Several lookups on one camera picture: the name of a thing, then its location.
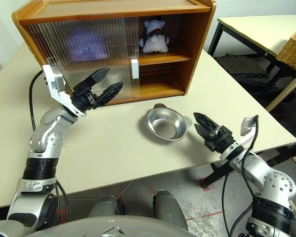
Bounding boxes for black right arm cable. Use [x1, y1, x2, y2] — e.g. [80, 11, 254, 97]
[222, 115, 259, 237]

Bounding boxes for white plush bear toy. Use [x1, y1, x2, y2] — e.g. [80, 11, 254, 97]
[139, 16, 170, 54]

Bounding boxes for wicker basket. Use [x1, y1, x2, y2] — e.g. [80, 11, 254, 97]
[276, 24, 296, 74]

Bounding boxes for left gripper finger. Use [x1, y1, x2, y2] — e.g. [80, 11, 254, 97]
[96, 82, 124, 107]
[82, 68, 110, 91]

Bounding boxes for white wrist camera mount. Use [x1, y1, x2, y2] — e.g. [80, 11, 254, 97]
[219, 116, 259, 161]
[41, 64, 87, 118]

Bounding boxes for purple tissue pack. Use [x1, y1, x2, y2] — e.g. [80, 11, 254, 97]
[64, 28, 108, 61]

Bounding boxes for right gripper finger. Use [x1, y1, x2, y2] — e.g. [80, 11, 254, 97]
[193, 112, 218, 132]
[193, 123, 211, 142]

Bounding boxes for ribbed clear sliding door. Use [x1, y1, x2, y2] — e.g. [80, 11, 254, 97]
[48, 16, 141, 99]
[23, 17, 129, 103]

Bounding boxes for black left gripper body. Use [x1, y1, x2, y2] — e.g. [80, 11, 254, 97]
[69, 82, 107, 112]

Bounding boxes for metal bowl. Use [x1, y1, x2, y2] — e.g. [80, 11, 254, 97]
[145, 103, 193, 143]

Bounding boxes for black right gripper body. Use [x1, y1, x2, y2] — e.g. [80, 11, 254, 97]
[203, 125, 238, 155]

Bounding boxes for wooden cabinet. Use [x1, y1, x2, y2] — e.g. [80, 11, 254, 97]
[11, 0, 217, 106]

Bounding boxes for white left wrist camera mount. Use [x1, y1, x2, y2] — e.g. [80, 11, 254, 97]
[41, 64, 87, 118]

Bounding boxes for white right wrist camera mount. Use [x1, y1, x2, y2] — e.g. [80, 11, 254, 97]
[219, 116, 259, 161]

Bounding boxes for beige table black legs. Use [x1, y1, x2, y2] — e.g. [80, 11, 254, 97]
[207, 16, 296, 112]

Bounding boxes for black table leg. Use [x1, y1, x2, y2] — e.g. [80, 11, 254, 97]
[201, 139, 296, 190]

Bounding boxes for silver robot torso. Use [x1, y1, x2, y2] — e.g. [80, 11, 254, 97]
[0, 213, 195, 237]

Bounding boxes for white door handle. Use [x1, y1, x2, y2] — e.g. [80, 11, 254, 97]
[130, 58, 140, 79]

